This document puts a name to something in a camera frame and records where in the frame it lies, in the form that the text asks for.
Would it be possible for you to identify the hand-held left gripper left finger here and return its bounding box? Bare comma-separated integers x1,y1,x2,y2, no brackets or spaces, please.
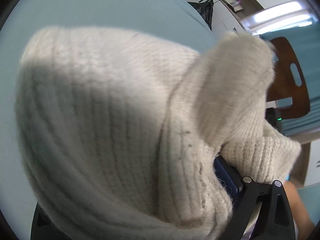
31,204,68,240

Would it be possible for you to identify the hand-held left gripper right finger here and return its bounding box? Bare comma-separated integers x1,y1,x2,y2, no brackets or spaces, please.
214,156,296,240

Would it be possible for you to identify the cream and blue knit sweater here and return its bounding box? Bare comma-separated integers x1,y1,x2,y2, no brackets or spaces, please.
15,26,302,240

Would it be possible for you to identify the person's right forearm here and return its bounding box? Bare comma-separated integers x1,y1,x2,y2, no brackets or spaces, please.
286,182,308,228

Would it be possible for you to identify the brown wooden chair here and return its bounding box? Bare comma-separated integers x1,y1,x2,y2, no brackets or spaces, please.
265,37,311,133

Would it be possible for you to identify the bright window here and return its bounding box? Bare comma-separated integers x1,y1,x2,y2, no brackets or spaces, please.
241,1,319,34

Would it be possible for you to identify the white cabinet unit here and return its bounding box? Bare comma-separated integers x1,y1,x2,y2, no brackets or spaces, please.
179,0,273,34

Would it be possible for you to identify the black plastic bag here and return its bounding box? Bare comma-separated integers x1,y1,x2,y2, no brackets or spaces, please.
187,0,214,30

